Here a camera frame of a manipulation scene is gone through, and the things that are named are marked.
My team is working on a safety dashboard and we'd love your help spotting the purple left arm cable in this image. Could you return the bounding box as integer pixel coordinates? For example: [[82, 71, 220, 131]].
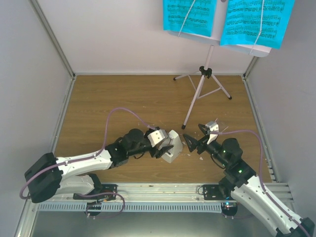
[[20, 107, 158, 199]]

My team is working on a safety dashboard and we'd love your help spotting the cyan sheet music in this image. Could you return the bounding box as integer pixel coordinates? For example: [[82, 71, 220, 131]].
[[162, 0, 217, 37], [220, 0, 295, 49]]

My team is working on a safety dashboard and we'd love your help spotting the right cyan sheet music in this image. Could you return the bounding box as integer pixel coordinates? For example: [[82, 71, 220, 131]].
[[220, 0, 295, 49]]

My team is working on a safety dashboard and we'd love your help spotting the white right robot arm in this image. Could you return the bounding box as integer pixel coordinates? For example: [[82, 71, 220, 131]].
[[183, 122, 316, 237]]

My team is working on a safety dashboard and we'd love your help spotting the left cyan sheet music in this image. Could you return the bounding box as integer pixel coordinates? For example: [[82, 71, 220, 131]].
[[162, 0, 217, 37]]

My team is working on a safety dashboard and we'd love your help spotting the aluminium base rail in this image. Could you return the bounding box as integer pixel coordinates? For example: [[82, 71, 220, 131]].
[[27, 182, 294, 203]]

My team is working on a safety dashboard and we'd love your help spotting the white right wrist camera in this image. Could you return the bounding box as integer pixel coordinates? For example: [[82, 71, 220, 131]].
[[205, 121, 219, 145]]

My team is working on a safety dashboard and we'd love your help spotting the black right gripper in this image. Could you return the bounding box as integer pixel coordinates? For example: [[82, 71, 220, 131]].
[[184, 133, 229, 167]]

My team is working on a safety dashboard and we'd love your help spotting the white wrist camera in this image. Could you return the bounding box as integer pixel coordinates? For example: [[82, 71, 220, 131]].
[[205, 121, 219, 145], [147, 129, 167, 147]]

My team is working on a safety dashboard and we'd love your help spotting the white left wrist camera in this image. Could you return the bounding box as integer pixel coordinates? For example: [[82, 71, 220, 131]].
[[147, 129, 167, 147]]

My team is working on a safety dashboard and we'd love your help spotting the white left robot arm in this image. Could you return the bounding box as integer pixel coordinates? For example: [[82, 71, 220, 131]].
[[24, 127, 183, 203]]

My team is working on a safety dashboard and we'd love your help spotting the white tripod music stand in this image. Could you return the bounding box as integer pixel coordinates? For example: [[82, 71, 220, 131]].
[[167, 0, 272, 130]]

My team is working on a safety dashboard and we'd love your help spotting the white slotted cable duct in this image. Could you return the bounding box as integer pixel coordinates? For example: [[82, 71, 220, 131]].
[[38, 202, 222, 213]]

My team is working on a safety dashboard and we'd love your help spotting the white metronome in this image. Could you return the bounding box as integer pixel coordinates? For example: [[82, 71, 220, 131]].
[[159, 130, 183, 163]]

